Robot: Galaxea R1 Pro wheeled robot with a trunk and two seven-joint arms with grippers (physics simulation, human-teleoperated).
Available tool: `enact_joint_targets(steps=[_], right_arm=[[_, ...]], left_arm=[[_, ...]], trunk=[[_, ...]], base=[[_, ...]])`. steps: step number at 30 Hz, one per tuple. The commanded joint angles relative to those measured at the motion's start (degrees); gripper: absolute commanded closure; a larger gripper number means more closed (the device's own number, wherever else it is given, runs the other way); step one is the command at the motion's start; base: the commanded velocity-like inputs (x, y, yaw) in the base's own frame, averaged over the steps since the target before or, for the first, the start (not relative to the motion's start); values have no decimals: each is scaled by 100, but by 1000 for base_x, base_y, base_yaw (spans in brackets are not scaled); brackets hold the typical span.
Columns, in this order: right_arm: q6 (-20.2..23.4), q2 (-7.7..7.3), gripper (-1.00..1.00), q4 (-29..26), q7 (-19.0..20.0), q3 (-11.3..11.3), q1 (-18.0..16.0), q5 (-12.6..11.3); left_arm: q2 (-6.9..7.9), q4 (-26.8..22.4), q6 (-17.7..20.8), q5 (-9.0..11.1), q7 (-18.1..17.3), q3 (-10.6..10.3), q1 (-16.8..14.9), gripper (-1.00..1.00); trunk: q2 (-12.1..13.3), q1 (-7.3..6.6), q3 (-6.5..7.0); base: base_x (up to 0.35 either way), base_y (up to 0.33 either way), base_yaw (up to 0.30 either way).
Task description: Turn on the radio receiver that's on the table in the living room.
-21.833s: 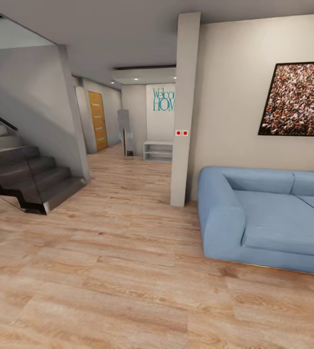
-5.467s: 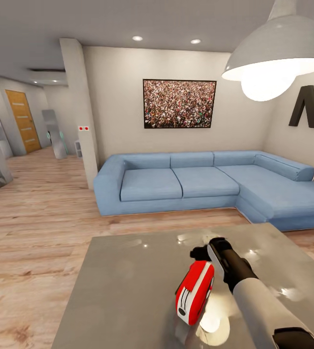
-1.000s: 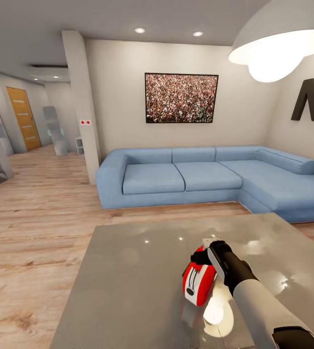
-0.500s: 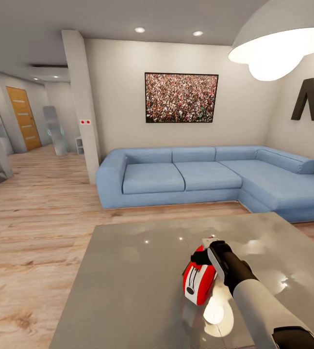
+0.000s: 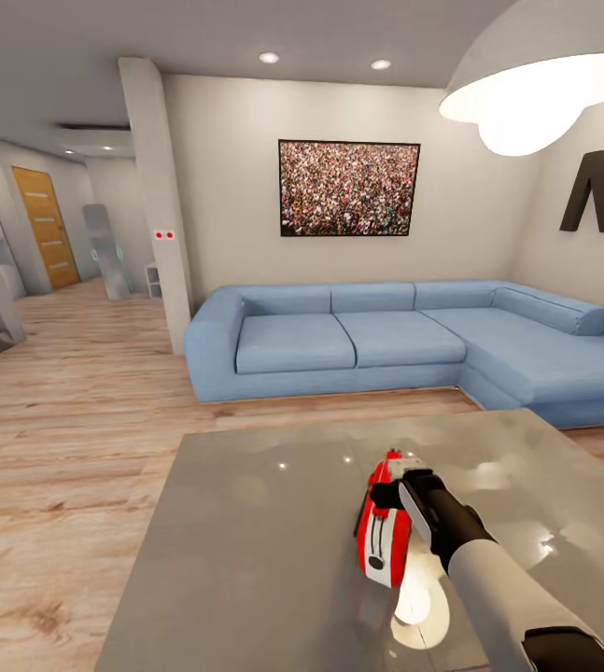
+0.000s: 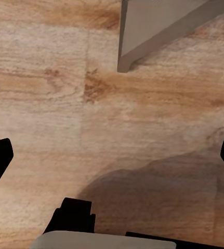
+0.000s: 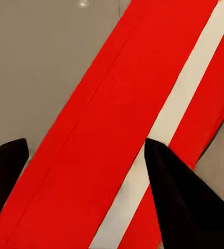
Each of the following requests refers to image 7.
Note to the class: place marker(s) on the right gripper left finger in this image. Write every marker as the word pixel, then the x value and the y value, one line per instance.
pixel 13 156

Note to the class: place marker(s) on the radio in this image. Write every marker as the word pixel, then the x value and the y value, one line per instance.
pixel 160 75

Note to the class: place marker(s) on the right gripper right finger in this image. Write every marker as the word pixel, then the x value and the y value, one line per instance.
pixel 190 213

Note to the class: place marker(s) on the coffee table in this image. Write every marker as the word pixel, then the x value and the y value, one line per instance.
pixel 46 48

